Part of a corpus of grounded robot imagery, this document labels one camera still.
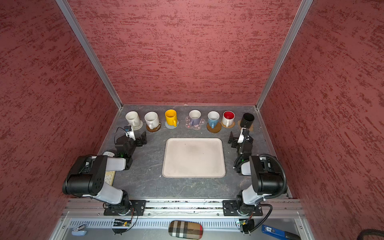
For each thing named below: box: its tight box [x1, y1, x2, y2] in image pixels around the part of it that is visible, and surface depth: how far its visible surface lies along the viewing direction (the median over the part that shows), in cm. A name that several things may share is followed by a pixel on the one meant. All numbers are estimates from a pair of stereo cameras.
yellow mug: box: [164, 109, 178, 127], surface depth 105 cm
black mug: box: [240, 112, 255, 129], surface depth 103 cm
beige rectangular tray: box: [162, 137, 226, 178], surface depth 93 cm
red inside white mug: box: [222, 110, 236, 128], surface depth 106 cm
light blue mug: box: [207, 111, 220, 129], surface depth 102 cm
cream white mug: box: [125, 111, 141, 128], surface depth 104 cm
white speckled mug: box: [144, 111, 160, 130], surface depth 103 cm
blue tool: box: [261, 224, 302, 240], surface depth 67 cm
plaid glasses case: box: [168, 220, 204, 240], surface depth 68 cm
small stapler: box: [71, 222, 88, 237], surface depth 68 cm
